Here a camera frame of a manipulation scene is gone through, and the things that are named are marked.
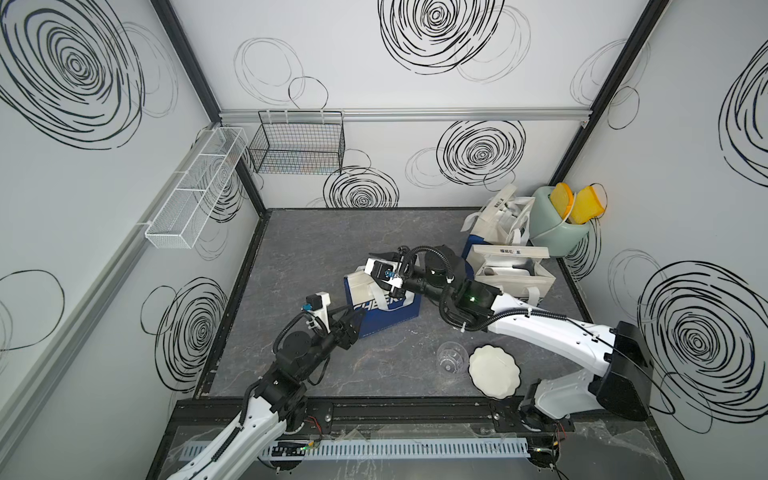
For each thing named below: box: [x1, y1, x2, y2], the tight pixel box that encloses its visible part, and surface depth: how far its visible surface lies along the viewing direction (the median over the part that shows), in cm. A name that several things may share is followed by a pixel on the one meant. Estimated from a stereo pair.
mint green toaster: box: [530, 186, 592, 257], surface depth 99 cm
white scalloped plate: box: [468, 344, 521, 400], surface depth 82 cm
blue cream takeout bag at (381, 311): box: [344, 266, 422, 339], surface depth 77 cm
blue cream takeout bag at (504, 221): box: [460, 184, 535, 258], surface depth 88 cm
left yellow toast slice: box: [550, 182, 574, 220], surface depth 98 cm
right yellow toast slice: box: [572, 185, 605, 224], surface depth 98 cm
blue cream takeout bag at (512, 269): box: [466, 245, 556, 305], surface depth 75 cm
